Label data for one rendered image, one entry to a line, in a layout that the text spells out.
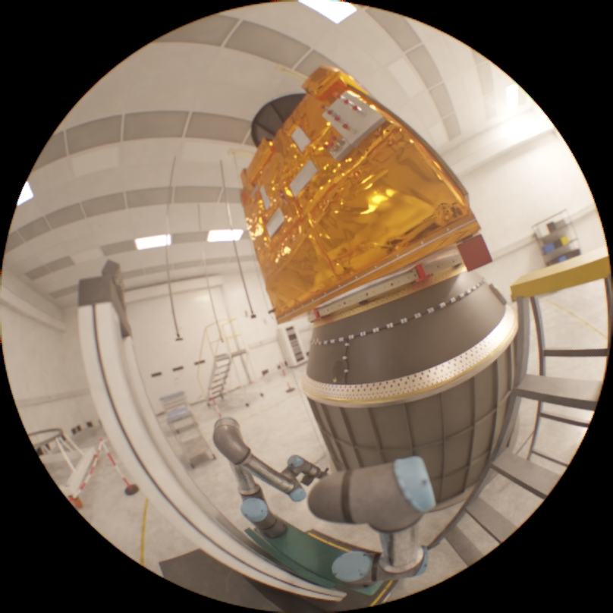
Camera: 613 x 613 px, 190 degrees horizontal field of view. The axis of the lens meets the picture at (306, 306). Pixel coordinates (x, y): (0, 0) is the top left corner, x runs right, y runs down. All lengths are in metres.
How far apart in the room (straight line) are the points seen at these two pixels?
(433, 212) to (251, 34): 3.43
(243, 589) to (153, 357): 8.00
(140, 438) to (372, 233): 1.13
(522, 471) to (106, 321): 1.09
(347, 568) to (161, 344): 8.22
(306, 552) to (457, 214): 1.60
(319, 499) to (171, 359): 8.01
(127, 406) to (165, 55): 3.72
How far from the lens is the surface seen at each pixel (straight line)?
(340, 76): 1.90
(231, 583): 0.96
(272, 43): 3.70
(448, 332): 1.03
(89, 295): 0.32
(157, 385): 8.35
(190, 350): 8.17
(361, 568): 0.70
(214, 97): 3.74
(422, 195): 0.99
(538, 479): 0.87
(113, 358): 0.29
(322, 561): 0.98
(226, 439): 0.74
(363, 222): 1.10
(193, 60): 3.65
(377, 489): 0.34
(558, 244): 6.82
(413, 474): 0.34
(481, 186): 6.99
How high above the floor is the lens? 1.63
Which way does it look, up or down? 6 degrees up
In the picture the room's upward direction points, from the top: 19 degrees counter-clockwise
